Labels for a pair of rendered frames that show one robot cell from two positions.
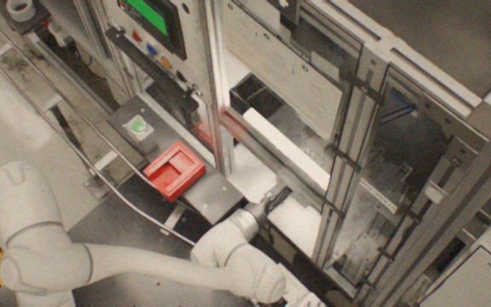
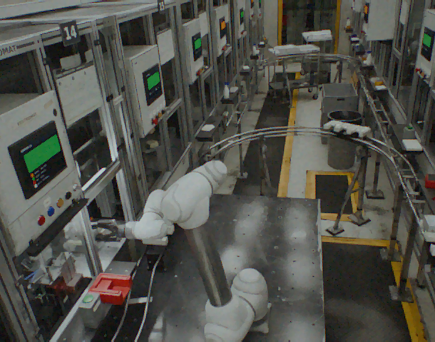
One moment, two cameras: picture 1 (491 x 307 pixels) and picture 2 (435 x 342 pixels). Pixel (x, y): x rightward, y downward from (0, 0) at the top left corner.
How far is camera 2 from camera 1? 2.09 m
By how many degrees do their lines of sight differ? 81
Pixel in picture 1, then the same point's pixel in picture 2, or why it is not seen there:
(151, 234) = (154, 330)
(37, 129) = not seen: outside the picture
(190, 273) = not seen: hidden behind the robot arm
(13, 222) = (197, 176)
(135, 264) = not seen: hidden behind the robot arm
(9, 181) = (177, 187)
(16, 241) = (205, 172)
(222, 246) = (150, 216)
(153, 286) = (185, 309)
